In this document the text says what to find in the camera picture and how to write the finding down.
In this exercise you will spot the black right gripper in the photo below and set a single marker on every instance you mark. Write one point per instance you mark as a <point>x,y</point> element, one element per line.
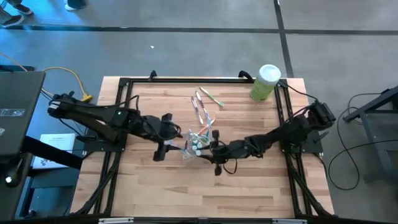
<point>228,151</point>

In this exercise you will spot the black desk frame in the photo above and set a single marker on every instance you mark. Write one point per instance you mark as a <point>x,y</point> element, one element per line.
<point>370,105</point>

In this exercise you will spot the clear plastic strip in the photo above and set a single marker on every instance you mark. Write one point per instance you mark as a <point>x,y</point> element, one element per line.
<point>12,112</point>

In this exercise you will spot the orange and white toothbrush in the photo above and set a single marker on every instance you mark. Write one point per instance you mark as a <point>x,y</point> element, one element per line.
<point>203,129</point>

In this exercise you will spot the person's shoe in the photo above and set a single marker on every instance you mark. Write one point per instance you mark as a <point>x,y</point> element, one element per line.
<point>11,21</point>
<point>23,9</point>
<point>76,4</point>

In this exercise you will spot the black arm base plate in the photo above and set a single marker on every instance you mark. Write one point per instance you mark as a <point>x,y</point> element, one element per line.
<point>314,147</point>
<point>102,147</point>

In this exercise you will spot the black curved frame bracket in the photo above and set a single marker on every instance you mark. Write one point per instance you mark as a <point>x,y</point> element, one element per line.
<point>152,74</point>
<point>245,74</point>

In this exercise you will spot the silver bracket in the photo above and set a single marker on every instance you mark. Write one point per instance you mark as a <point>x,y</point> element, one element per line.
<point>115,221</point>
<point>289,221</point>

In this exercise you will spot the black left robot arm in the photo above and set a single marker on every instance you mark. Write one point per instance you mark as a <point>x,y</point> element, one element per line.
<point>93,115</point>

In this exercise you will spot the white booklet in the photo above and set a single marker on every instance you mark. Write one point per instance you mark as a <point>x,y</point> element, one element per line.
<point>62,140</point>

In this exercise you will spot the black diagonal beam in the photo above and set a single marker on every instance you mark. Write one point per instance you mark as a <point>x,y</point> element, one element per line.
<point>53,152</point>

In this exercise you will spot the green wipes canister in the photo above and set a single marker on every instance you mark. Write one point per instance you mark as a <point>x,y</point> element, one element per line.
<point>264,87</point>

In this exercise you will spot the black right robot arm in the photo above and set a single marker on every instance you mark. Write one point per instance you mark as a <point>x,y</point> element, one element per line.
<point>280,133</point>

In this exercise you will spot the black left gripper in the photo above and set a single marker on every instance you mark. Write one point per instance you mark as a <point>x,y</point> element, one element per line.
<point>152,129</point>

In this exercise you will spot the black desk top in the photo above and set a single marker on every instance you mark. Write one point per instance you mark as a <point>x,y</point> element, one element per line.
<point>21,93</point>

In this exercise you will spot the purple and white toothbrush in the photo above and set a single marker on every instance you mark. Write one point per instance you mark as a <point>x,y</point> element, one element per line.
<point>186,149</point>
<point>196,109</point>
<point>202,104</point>

